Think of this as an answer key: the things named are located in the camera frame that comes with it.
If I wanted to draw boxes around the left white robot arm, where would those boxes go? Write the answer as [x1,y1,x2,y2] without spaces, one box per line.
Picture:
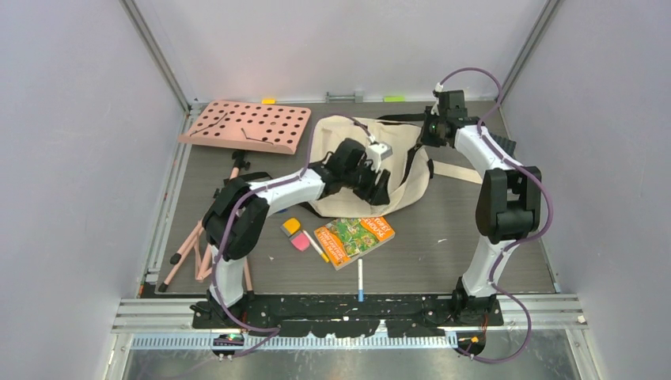
[202,139,392,328]

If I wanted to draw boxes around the pink perforated stand board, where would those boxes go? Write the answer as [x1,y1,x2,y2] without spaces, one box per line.
[178,100,311,155]

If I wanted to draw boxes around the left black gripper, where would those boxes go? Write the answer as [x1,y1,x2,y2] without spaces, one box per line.
[342,157,389,205]

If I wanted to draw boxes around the cream canvas backpack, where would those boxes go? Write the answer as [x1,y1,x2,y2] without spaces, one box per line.
[230,114,484,219]

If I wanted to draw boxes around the dark grey studded baseplate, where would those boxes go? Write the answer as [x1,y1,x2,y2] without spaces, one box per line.
[491,133,517,158]

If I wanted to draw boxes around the orange paperback book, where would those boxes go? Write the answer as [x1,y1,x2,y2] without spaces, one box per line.
[314,217,396,271]

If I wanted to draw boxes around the pink tripod stand legs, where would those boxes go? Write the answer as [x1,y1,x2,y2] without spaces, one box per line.
[154,148,250,296]

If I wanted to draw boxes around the pink eraser block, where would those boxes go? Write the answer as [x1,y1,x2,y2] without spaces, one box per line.
[290,232,311,252]

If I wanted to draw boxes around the blue capped white marker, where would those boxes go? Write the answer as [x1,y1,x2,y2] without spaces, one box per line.
[357,258,364,302]

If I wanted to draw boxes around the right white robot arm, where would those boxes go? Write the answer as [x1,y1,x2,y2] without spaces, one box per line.
[419,86,541,325]

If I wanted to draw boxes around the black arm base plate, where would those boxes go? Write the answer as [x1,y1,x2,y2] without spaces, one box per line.
[190,294,503,338]

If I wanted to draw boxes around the orange eraser block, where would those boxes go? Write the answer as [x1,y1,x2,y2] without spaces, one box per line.
[281,218,301,238]

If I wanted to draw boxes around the yellow capped white marker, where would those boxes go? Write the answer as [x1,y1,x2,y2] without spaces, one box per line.
[302,230,330,263]

